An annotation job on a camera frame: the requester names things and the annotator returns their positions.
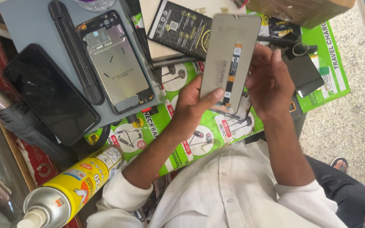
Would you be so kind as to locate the person's left hand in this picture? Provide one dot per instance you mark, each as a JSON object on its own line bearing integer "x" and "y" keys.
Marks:
{"x": 187, "y": 106}

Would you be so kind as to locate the person's right hand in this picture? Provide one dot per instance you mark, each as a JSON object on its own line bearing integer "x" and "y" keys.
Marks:
{"x": 272, "y": 88}

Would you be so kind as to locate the person's right fingers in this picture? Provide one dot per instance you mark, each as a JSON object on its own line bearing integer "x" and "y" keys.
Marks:
{"x": 265, "y": 55}

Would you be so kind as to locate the grey phone display panel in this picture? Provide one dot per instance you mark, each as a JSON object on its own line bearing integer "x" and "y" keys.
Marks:
{"x": 220, "y": 53}

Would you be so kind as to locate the black and yellow packet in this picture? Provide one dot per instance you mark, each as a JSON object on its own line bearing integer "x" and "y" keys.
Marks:
{"x": 280, "y": 28}

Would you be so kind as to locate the black phone back cover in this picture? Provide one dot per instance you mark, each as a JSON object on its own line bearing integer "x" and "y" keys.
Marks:
{"x": 306, "y": 74}

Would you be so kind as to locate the brown cardboard box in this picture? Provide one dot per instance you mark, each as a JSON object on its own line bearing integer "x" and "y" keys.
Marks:
{"x": 296, "y": 11}

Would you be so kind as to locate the black broken phone screen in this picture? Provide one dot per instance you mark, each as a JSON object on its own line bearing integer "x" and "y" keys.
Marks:
{"x": 241, "y": 109}

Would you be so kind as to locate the black battery packet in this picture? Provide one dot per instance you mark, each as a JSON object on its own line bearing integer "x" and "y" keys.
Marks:
{"x": 179, "y": 30}

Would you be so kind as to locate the metal tweezers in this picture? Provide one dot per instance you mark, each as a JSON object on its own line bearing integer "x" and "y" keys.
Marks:
{"x": 173, "y": 60}

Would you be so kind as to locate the green printed poster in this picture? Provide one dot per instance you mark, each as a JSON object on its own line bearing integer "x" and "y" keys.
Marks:
{"x": 157, "y": 129}

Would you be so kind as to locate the sandal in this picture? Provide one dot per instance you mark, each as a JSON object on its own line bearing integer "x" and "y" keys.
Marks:
{"x": 339, "y": 163}

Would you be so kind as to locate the white shirt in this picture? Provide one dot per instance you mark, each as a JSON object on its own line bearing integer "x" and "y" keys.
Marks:
{"x": 227, "y": 190}

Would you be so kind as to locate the black trousers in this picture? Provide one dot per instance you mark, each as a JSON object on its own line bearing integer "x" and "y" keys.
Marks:
{"x": 341, "y": 193}

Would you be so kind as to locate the clear plastic bottle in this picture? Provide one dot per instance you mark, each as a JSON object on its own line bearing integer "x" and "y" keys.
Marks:
{"x": 95, "y": 4}

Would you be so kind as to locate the black smartphone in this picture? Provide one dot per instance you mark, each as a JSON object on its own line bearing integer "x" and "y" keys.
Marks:
{"x": 51, "y": 95}

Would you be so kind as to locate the yellow spray can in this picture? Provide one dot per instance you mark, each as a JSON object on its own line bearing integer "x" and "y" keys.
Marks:
{"x": 78, "y": 183}

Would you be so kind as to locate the grey work mat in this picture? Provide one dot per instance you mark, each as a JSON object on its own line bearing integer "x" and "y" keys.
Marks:
{"x": 27, "y": 28}

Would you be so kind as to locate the silver and black heat gun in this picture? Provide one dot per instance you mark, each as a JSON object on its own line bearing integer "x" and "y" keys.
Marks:
{"x": 14, "y": 117}

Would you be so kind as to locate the silver phone middle frame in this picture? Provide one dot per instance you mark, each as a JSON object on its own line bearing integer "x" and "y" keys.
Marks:
{"x": 116, "y": 63}

